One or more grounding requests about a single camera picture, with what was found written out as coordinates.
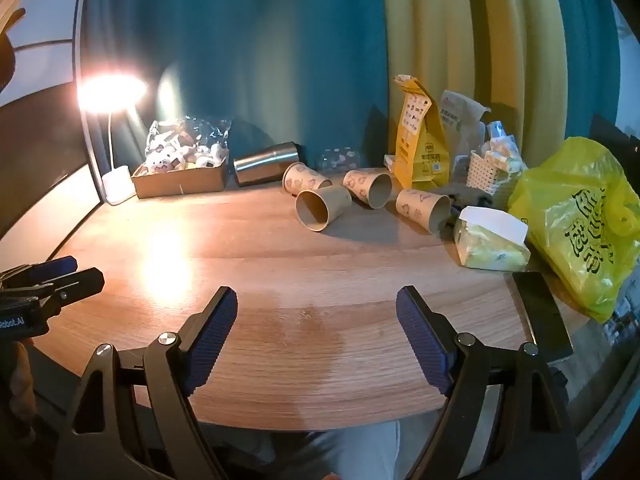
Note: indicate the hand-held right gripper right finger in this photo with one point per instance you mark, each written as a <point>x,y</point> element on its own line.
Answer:
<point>420,340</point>

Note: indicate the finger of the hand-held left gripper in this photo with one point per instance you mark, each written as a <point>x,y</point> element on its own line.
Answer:
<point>80,284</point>
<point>52,267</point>

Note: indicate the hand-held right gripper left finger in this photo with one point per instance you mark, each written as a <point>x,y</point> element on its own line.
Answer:
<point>215,335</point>

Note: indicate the person's left forearm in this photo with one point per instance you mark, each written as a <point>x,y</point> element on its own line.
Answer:
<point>22,385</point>

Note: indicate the brown printed paper cup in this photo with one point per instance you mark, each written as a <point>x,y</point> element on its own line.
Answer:
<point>415,205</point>
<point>302,176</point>
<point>362,182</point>
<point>330,202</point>

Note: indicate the white desk lamp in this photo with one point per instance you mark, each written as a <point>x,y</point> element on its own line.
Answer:
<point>119,187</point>

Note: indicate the yellow tissue pack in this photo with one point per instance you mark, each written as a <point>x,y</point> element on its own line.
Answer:
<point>492,247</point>

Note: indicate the black phone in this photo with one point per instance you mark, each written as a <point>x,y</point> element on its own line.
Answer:
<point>542,315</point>

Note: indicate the person's grey pants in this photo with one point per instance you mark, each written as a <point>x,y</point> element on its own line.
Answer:
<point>350,452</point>

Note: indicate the brown cardboard box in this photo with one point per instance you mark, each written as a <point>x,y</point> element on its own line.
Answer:
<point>180,184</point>

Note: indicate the clear bag of small toys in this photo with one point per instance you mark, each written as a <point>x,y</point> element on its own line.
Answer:
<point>170,152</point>

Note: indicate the stainless steel tumbler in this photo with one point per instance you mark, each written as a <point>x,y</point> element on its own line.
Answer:
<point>262,164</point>

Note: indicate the white perforated basket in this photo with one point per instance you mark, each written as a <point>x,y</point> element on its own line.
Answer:
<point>487,175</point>

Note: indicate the yellow plastic shopping bag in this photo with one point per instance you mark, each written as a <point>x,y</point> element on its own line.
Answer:
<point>570,220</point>

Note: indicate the yellow paper bag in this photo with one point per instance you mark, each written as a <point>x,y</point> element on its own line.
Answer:
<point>422,145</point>

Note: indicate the clear patterned plastic wrapper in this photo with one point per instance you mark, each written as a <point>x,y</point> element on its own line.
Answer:
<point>340,158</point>

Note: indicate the pile of small packets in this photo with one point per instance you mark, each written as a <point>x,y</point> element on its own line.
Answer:
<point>502,147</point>

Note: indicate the clear white plastic bag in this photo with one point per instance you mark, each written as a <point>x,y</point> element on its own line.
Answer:
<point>462,130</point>

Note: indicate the teal curtain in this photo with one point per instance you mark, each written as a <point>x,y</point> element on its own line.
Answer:
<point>250,50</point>

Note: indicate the yellow curtain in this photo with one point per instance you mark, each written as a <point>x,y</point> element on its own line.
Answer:
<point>475,35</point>

